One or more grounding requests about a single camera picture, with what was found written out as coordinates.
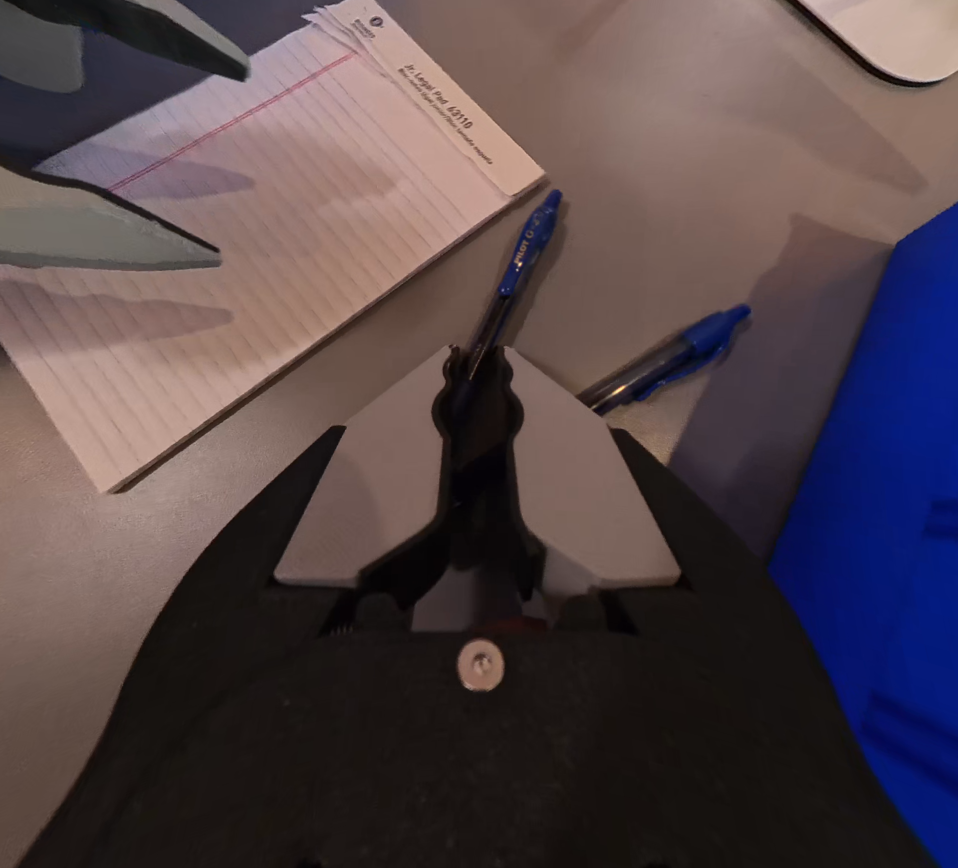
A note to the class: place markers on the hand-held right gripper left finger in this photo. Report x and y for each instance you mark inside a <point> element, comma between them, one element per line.
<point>359,501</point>

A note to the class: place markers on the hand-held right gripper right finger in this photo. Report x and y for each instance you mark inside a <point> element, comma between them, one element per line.
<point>591,501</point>

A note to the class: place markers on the white lined notepad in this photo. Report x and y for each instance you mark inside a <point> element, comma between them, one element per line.
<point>299,209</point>

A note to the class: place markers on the blue retractable pen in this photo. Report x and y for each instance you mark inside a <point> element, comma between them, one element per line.
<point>531,239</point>
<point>696,340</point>

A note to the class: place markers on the blue plastic bin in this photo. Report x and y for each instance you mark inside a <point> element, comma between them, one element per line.
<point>883,508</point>

